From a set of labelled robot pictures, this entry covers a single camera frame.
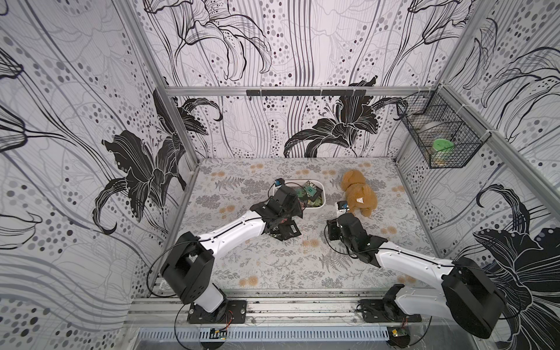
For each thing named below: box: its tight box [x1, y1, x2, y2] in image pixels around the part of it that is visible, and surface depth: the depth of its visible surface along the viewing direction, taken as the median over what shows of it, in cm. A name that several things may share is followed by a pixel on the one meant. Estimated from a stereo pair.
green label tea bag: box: [306, 196, 324, 208], surface depth 100 cm
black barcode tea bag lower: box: [269, 220, 302, 242], surface depth 93 cm
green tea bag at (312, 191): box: [303, 180, 324, 202], surface depth 102 cm
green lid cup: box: [430, 138, 455, 165], surface depth 81 cm
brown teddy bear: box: [340, 169, 378, 218], surface depth 92 cm
